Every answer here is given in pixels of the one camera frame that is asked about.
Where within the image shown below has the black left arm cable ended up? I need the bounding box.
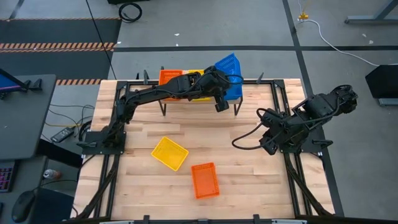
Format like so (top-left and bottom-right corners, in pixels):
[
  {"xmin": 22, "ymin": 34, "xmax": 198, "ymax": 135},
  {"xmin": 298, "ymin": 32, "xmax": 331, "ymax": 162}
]
[{"xmin": 222, "ymin": 73, "xmax": 245, "ymax": 86}]

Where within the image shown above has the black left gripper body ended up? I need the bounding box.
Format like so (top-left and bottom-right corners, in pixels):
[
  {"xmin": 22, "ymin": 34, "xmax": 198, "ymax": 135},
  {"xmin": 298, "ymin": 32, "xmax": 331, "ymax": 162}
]
[{"xmin": 203, "ymin": 65, "xmax": 233, "ymax": 98}]

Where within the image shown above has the black metal rig frame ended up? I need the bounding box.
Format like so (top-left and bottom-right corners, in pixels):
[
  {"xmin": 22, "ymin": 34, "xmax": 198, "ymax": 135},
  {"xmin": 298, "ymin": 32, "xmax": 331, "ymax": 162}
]
[{"xmin": 70, "ymin": 77, "xmax": 345, "ymax": 224}]

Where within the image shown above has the thin yellow cable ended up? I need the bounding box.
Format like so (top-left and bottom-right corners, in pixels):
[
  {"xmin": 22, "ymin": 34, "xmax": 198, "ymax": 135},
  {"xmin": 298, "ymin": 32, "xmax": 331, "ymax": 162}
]
[{"xmin": 45, "ymin": 123, "xmax": 81, "ymax": 129}]

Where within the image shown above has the white floor cable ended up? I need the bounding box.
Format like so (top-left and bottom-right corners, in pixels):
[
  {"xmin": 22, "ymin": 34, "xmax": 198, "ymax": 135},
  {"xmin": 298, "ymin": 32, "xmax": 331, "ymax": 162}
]
[{"xmin": 297, "ymin": 17, "xmax": 381, "ymax": 67}]

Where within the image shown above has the dark grey desk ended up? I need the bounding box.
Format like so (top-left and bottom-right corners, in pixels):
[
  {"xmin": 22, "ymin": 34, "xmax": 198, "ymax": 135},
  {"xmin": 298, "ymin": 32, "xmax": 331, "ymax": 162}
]
[{"xmin": 0, "ymin": 73, "xmax": 57, "ymax": 161}]

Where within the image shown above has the coiled black cable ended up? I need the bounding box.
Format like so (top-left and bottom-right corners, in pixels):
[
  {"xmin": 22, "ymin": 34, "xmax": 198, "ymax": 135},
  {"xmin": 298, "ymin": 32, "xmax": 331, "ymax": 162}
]
[{"xmin": 118, "ymin": 2, "xmax": 144, "ymax": 24}]

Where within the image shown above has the computer monitor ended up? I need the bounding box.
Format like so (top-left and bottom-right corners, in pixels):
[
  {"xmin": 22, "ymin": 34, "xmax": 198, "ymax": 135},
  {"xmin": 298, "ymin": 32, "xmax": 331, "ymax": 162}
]
[{"xmin": 0, "ymin": 68, "xmax": 29, "ymax": 94}]

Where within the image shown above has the long black floor cable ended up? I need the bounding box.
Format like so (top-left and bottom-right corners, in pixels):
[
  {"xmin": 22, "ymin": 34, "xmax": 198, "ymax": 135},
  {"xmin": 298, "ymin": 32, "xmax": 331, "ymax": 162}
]
[{"xmin": 85, "ymin": 0, "xmax": 118, "ymax": 80}]

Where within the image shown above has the black keyboard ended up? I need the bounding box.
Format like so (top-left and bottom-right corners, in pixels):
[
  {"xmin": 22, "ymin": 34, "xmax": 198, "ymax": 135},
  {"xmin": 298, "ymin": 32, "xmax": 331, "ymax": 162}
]
[{"xmin": 0, "ymin": 160, "xmax": 17, "ymax": 194}]

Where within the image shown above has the yellow plastic basket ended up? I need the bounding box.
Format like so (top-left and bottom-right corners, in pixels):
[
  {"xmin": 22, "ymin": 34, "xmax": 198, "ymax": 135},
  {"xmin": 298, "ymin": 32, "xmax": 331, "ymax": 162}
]
[
  {"xmin": 187, "ymin": 69, "xmax": 214, "ymax": 103},
  {"xmin": 150, "ymin": 136, "xmax": 190, "ymax": 172}
]

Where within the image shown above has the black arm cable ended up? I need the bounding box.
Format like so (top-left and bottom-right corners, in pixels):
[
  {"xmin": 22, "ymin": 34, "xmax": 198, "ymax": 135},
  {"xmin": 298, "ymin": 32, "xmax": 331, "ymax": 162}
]
[
  {"xmin": 231, "ymin": 108, "xmax": 280, "ymax": 151},
  {"xmin": 222, "ymin": 73, "xmax": 245, "ymax": 86}
]

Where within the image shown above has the black power adapter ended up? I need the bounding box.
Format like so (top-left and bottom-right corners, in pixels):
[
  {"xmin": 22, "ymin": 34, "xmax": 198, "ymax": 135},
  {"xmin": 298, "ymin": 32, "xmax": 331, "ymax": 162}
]
[{"xmin": 50, "ymin": 126, "xmax": 75, "ymax": 144}]

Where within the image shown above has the wooden shelf with black legs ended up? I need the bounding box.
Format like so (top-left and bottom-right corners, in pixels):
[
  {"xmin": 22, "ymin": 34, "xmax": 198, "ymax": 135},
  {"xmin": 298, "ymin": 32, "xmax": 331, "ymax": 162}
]
[{"xmin": 157, "ymin": 65, "xmax": 244, "ymax": 117}]

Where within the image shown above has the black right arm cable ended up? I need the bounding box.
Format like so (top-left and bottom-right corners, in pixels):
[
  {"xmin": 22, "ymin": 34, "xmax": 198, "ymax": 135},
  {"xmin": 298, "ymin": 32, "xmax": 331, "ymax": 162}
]
[{"xmin": 231, "ymin": 108, "xmax": 280, "ymax": 151}]

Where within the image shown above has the black case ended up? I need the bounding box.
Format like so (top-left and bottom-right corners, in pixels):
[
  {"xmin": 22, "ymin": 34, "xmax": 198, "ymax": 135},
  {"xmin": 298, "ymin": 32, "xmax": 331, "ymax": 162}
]
[{"xmin": 365, "ymin": 64, "xmax": 398, "ymax": 107}]

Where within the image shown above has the grey desk leg frame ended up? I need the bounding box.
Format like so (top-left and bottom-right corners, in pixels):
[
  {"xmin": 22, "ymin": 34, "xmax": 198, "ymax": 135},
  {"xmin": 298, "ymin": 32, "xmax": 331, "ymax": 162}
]
[{"xmin": 344, "ymin": 0, "xmax": 398, "ymax": 25}]

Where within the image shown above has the black computer mouse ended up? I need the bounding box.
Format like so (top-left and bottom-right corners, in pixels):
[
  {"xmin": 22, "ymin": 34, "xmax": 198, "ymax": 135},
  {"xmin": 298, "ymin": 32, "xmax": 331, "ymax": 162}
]
[{"xmin": 11, "ymin": 189, "xmax": 37, "ymax": 223}]

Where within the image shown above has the black monitor stand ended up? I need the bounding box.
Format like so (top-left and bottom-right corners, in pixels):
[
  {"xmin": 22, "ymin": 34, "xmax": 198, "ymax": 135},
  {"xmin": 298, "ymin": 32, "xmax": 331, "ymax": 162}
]
[{"xmin": 23, "ymin": 78, "xmax": 43, "ymax": 92}]

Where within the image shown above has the orange plastic basket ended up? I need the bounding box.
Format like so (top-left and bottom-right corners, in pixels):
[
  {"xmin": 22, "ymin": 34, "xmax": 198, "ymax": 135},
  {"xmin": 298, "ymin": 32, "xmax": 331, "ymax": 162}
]
[
  {"xmin": 190, "ymin": 161, "xmax": 221, "ymax": 200},
  {"xmin": 159, "ymin": 69, "xmax": 184, "ymax": 102}
]

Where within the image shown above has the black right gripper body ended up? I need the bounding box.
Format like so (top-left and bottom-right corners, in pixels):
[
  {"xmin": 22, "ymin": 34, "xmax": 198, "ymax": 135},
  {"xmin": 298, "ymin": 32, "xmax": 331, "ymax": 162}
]
[{"xmin": 256, "ymin": 107, "xmax": 293, "ymax": 146}]

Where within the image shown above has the drink can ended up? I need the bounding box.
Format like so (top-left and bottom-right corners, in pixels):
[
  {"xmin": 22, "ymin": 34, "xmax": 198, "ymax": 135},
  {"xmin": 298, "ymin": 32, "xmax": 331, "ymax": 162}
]
[{"xmin": 42, "ymin": 169, "xmax": 62, "ymax": 180}]

